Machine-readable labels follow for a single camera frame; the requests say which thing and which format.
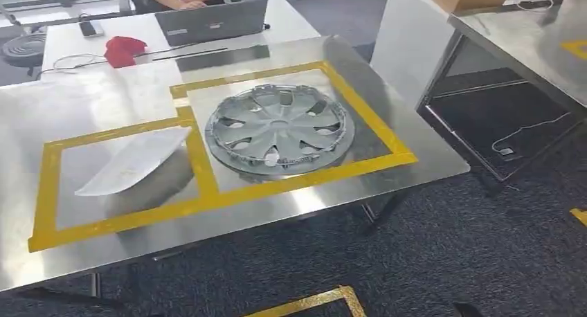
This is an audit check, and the silver plastic wheel cover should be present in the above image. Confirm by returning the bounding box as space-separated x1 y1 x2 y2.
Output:
204 83 356 177

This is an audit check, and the grey laptop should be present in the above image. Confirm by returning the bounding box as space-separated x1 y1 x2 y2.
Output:
154 0 271 48

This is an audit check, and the white side panel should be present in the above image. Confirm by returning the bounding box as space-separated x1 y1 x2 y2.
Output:
370 0 505 109

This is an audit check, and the white curved plastic sheet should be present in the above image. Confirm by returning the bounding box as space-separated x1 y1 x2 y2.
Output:
74 125 194 197

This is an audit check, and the steel bench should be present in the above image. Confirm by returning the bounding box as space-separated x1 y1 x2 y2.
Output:
415 0 587 199
0 34 471 302

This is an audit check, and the white desk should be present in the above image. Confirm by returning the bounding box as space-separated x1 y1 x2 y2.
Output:
40 0 322 83

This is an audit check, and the red cloth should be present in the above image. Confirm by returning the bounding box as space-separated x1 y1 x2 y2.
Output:
103 36 149 69

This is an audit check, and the black phone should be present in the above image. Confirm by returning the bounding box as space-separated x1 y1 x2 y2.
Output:
78 12 105 38

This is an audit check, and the black round ribbed disc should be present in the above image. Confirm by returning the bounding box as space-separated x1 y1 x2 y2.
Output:
1 33 48 69

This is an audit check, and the white cable with adapter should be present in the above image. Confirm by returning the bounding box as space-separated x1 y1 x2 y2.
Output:
491 112 572 156

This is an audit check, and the grey cable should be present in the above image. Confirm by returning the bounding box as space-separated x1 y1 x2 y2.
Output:
51 52 109 73

